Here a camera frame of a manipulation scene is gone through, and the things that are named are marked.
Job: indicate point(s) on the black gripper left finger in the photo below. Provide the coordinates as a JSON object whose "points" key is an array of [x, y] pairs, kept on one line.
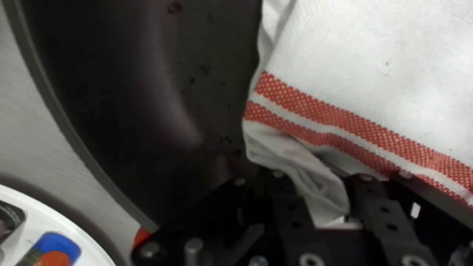
{"points": [[276, 222]]}

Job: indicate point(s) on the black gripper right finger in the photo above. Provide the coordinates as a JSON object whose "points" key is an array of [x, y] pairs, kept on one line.
{"points": [[394, 222]]}

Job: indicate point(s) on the white red striped towel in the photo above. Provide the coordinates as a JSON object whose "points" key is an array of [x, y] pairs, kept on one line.
{"points": [[370, 59]]}

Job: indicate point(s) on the black frying pan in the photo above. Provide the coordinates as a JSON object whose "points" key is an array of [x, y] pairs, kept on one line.
{"points": [[138, 98]]}

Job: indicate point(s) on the red cup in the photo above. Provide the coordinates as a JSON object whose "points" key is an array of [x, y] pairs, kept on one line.
{"points": [[141, 237]]}

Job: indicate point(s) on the blue lid spice jar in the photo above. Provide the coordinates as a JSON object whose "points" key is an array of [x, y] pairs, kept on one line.
{"points": [[57, 246]]}

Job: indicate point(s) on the white round plate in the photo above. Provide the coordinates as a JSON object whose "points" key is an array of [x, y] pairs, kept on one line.
{"points": [[50, 216]]}

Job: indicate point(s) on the dark spice jar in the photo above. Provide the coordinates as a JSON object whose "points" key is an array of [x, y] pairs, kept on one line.
{"points": [[10, 222]]}

